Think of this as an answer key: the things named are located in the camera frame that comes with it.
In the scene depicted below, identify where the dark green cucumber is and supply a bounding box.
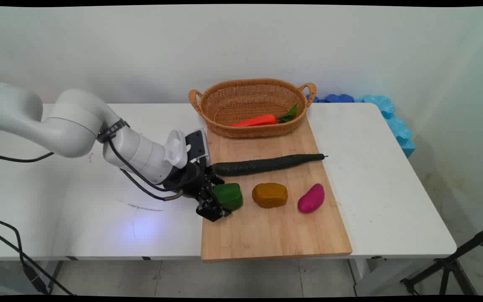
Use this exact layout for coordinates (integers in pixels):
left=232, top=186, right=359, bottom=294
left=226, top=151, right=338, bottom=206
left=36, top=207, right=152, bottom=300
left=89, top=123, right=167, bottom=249
left=211, top=154, right=328, bottom=177

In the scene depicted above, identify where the black tripod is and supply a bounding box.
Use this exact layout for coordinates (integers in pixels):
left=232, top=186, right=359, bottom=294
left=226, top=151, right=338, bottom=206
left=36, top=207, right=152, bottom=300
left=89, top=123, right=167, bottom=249
left=400, top=224, right=483, bottom=296

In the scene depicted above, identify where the magenta toy sweet potato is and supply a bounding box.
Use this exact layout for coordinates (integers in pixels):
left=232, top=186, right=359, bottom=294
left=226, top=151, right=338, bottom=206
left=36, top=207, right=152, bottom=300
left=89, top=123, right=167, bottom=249
left=298, top=183, right=325, bottom=213

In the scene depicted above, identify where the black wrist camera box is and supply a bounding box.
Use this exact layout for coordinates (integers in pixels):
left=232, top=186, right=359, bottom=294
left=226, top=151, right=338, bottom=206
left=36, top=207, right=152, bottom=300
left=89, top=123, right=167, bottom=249
left=185, top=129, right=211, bottom=166

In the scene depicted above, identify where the black cable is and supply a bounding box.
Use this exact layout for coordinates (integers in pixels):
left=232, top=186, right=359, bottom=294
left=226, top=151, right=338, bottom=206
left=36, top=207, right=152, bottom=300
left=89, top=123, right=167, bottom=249
left=0, top=138, right=173, bottom=193
left=0, top=169, right=184, bottom=296

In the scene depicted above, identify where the dark blue foam piece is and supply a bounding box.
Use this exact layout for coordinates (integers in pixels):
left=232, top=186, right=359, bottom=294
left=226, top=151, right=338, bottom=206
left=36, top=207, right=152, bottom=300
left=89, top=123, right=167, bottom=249
left=307, top=93, right=355, bottom=104

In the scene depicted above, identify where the green toy bell pepper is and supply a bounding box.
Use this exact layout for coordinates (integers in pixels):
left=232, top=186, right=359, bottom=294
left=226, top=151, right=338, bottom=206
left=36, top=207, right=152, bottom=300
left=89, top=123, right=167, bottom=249
left=214, top=183, right=244, bottom=211

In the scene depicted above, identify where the light blue foam strip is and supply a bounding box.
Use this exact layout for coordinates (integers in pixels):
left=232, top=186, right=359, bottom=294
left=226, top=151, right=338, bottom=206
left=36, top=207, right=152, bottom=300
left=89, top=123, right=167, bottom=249
left=354, top=94, right=416, bottom=159

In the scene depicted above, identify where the orange toy carrot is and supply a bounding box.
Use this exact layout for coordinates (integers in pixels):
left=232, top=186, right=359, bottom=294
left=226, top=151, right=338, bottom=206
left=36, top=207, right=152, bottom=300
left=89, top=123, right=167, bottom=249
left=230, top=104, right=299, bottom=128

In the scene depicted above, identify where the brown toy potato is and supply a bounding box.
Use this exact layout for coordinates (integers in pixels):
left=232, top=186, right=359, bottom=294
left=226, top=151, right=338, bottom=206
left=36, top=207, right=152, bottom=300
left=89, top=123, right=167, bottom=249
left=252, top=183, right=288, bottom=209

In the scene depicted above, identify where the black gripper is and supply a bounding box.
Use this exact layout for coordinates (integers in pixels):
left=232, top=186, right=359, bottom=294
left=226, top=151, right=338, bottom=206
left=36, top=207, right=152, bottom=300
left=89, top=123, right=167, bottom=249
left=164, top=161, right=231, bottom=222

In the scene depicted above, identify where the wooden cutting board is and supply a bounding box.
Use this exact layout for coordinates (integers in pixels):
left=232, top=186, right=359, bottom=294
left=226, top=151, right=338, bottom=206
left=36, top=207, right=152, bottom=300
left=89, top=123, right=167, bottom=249
left=201, top=115, right=353, bottom=263

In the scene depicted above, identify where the woven wicker basket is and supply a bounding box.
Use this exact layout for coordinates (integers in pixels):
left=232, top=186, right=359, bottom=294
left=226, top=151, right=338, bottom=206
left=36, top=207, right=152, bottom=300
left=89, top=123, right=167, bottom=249
left=188, top=78, right=317, bottom=139

